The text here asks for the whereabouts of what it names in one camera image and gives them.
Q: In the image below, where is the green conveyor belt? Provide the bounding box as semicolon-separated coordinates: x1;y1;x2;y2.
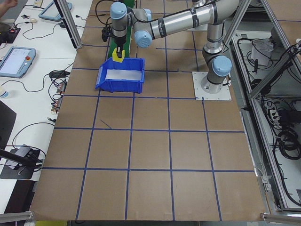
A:
108;0;137;60

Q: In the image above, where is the V-shaped metal bar frame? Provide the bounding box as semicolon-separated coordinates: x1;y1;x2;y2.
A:
229;0;301;223

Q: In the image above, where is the white plastic bag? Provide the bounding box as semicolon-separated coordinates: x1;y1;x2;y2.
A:
251;39;274;67

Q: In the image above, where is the aluminium extrusion mast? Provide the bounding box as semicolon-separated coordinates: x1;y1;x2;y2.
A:
222;0;253;47

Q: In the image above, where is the blue plastic bin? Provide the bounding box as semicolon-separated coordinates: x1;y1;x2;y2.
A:
94;57;146;95

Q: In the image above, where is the yellow foam block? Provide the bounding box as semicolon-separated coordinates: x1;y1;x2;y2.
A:
111;48;126;63

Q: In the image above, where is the blue grey teach pendant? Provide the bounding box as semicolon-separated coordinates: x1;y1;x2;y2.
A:
0;46;37;79
38;0;73;23

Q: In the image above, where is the black stand base plate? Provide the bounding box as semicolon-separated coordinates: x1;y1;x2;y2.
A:
0;145;41;180

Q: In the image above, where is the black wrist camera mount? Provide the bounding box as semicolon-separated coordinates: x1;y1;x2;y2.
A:
101;25;112;43

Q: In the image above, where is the short aluminium bar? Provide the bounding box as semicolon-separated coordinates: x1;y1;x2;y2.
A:
0;210;36;221

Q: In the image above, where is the white power strip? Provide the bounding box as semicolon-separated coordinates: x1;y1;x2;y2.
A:
265;103;280;125

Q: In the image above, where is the black cable adapter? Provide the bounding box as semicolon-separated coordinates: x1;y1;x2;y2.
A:
48;70;71;79

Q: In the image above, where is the black angled panel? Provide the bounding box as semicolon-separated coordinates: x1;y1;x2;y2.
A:
0;100;17;151

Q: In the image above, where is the aluminium extrusion post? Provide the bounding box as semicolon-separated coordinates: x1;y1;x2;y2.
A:
53;0;83;49

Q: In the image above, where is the black electronics box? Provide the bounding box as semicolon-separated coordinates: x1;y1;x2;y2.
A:
0;23;21;44

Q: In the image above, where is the person bare hand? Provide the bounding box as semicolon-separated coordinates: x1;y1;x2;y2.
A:
0;0;18;18

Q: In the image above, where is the black power brick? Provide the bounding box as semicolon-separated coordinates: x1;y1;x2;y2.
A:
278;109;296;123

